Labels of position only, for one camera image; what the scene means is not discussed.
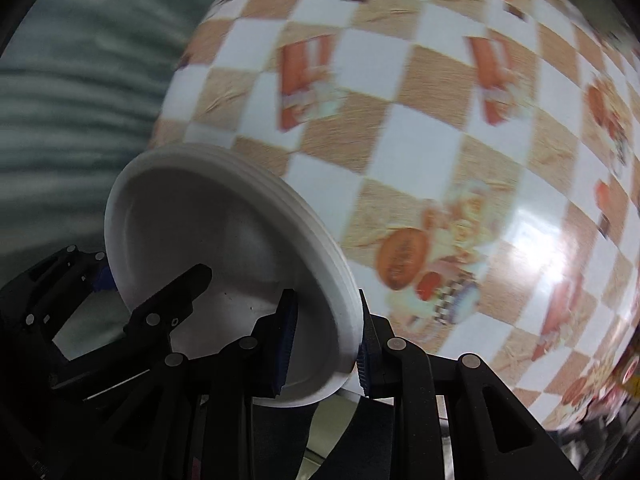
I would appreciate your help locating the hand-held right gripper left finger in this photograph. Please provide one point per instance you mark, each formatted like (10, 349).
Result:
(287, 347)

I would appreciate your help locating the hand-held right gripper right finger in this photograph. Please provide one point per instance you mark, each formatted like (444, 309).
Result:
(362, 365)

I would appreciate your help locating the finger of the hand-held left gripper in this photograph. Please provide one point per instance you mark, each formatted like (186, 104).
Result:
(102, 280)
(170, 300)

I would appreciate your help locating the white paper bowl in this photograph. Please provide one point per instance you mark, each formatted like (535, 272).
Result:
(320, 240)
(334, 245)
(200, 230)

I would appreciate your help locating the green curtain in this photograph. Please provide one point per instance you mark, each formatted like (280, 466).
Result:
(75, 85)

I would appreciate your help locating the checkered printed tablecloth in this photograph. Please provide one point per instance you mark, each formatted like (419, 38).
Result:
(425, 135)

